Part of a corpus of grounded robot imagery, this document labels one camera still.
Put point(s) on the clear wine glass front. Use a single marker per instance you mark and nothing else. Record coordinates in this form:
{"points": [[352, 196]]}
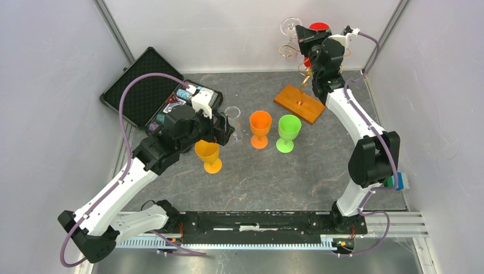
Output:
{"points": [[233, 114]]}

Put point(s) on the orange wine glass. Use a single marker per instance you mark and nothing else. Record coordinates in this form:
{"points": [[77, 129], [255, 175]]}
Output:
{"points": [[260, 123]]}

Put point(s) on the clear wine glass back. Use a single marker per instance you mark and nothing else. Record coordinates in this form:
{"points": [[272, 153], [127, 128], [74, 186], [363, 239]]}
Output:
{"points": [[288, 27]]}

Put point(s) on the red wine glass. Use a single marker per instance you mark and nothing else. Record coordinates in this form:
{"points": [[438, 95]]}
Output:
{"points": [[317, 26]]}

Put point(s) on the yellow wine glass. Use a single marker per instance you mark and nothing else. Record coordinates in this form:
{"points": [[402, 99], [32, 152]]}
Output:
{"points": [[209, 154]]}

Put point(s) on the clear wine glass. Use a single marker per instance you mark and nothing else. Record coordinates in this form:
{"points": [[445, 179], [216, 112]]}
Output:
{"points": [[288, 27], [233, 114]]}

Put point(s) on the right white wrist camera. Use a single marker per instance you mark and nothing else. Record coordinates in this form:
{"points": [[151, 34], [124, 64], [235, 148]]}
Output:
{"points": [[346, 36]]}

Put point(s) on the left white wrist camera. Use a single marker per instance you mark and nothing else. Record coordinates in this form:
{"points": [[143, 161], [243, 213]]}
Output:
{"points": [[202, 99]]}

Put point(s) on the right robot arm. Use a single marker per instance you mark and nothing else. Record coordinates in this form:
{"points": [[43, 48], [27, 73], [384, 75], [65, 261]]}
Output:
{"points": [[375, 156]]}

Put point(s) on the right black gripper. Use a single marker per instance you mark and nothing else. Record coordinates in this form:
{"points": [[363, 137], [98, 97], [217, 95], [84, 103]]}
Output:
{"points": [[306, 36]]}

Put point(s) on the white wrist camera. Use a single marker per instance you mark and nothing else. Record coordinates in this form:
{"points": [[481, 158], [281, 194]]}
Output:
{"points": [[346, 36], [202, 99]]}

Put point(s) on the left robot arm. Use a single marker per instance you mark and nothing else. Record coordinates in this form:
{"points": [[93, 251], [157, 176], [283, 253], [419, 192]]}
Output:
{"points": [[96, 228]]}

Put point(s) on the black poker chip case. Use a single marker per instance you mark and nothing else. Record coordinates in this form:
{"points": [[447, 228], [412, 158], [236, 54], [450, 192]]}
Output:
{"points": [[151, 99]]}

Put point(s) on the green wine glass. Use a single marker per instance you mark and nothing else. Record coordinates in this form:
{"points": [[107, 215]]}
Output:
{"points": [[289, 127]]}

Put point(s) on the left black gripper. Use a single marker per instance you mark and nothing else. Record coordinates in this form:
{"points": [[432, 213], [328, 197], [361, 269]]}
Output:
{"points": [[220, 135]]}

